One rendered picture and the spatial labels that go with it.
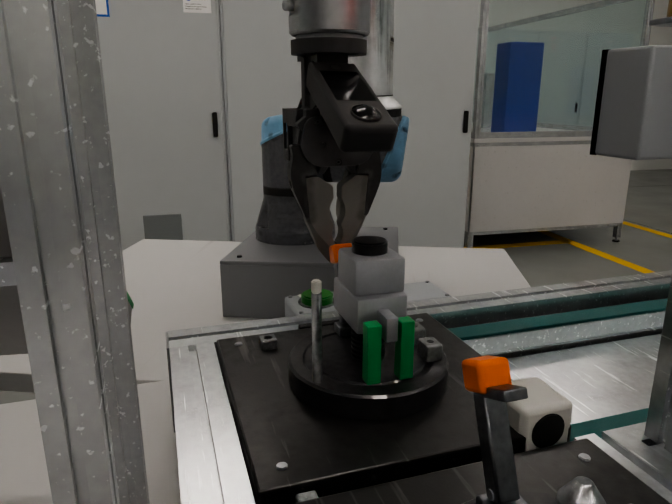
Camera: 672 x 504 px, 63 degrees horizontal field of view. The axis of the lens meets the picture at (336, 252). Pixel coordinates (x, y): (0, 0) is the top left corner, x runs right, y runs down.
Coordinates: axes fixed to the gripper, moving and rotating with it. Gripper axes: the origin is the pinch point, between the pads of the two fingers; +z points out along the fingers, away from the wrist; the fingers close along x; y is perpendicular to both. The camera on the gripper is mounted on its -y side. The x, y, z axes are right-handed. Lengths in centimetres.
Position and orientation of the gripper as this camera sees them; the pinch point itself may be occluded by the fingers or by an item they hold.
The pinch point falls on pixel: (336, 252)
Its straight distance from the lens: 55.3
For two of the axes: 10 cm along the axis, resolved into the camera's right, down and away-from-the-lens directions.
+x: -9.5, 0.9, -2.9
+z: 0.0, 9.6, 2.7
